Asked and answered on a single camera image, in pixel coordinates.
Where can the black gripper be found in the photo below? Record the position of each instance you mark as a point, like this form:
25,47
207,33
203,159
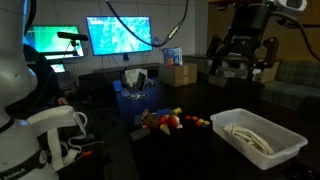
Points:
250,23

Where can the yellow toy disc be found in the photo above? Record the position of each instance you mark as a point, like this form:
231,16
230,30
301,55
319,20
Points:
201,121

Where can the red toy disc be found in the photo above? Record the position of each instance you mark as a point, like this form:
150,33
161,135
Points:
188,117
195,118
198,124

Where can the yellow cylinder toy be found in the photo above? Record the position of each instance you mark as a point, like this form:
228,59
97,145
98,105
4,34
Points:
177,111

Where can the red ball toy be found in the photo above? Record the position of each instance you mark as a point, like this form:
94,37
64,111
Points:
173,121

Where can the brown stuffed toy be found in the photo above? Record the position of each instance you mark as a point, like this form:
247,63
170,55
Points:
150,120

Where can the black rectangular block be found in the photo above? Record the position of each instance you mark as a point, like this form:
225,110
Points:
138,119
140,134

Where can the cardboard box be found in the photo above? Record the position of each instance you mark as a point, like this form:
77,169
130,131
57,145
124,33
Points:
176,75

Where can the wooden shelf cabinet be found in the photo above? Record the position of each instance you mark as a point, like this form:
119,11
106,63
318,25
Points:
238,71

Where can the green plaid sofa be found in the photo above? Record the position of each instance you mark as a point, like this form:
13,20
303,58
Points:
293,83

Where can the blue white carton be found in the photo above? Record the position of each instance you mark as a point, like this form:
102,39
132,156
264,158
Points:
173,56

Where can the white plastic bin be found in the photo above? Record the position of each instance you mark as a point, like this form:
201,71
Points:
283,140

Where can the small open laptop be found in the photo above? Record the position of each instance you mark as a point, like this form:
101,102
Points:
140,83

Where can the small lit monitor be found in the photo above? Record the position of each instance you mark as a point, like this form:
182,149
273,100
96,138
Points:
58,68

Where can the green lit monitor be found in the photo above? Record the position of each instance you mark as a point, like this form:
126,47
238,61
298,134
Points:
46,40

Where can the white VR headset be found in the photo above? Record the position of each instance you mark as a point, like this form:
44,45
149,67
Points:
56,120

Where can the seated person dark clothes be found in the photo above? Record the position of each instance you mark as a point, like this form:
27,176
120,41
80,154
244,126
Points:
36,80

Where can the large blue wall screen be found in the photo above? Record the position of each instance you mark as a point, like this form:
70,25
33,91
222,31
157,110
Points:
120,35

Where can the black camera on tripod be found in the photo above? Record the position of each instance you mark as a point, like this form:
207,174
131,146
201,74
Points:
71,36

